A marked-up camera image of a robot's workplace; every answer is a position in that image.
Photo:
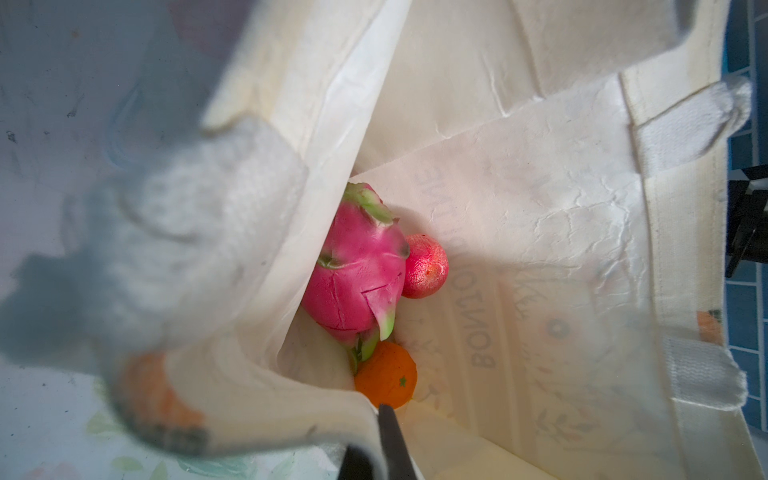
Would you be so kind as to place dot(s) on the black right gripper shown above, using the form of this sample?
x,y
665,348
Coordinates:
x,y
746,238

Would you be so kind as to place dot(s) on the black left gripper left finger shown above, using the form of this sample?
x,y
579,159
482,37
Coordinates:
x,y
355,465

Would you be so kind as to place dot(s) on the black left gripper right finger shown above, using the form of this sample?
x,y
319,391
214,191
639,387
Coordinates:
x,y
398,461

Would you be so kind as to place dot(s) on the orange tangerine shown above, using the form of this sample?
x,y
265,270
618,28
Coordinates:
x,y
388,377

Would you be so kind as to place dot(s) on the pink dragon fruit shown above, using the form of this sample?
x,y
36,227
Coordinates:
x,y
359,275

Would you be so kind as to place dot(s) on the cream floral tote bag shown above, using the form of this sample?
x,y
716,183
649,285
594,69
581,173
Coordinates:
x,y
170,169

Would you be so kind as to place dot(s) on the floral table mat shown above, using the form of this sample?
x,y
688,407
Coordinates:
x,y
56,425

